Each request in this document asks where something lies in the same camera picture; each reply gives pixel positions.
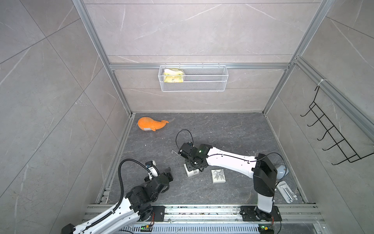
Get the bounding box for yellow sponge in basket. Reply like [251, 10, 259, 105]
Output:
[163, 68, 185, 83]

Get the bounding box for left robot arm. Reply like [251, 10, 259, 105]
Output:
[61, 159, 173, 234]

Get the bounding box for white wire wall basket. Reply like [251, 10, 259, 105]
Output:
[158, 64, 228, 92]

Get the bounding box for white rectangular holder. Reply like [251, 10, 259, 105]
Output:
[276, 181, 298, 204]

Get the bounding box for orange plush whale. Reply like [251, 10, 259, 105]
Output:
[137, 117, 169, 131]

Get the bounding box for black wall hook rack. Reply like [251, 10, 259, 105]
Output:
[300, 86, 374, 166]

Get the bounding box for white gift box with bow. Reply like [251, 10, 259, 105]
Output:
[184, 164, 200, 177]

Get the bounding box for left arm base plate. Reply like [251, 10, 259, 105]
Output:
[147, 205, 166, 222]

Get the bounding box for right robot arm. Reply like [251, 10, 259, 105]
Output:
[178, 142, 282, 222]

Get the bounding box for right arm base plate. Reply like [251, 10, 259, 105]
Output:
[240, 205, 282, 222]

